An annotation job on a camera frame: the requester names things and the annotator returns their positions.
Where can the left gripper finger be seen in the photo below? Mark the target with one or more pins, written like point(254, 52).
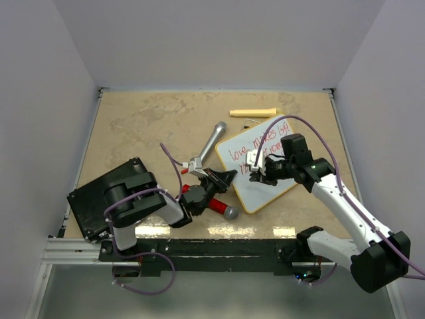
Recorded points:
point(207, 172)
point(225, 180)

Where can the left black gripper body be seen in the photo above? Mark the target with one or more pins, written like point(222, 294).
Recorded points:
point(211, 185)

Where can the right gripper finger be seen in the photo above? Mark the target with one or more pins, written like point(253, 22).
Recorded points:
point(257, 174)
point(263, 179)

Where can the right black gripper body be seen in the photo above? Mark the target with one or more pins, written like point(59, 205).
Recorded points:
point(279, 169)

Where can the yellow framed whiteboard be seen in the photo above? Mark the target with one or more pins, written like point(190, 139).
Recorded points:
point(248, 150)

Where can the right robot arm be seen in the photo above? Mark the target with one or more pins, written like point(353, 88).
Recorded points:
point(375, 256)

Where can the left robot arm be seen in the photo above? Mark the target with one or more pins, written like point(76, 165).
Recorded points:
point(134, 198)

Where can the red toy microphone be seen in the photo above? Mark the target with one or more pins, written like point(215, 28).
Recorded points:
point(219, 204)

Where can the silver toy microphone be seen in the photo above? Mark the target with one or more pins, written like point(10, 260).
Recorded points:
point(217, 133)

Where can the cream toy microphone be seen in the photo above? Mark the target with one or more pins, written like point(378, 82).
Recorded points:
point(255, 113)

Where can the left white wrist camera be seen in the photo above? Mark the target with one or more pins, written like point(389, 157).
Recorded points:
point(195, 168)

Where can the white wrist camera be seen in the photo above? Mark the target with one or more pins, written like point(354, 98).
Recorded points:
point(195, 168)
point(255, 160)

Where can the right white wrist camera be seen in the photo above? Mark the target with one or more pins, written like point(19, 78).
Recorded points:
point(255, 160)

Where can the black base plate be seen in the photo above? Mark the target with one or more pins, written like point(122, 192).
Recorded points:
point(151, 257)

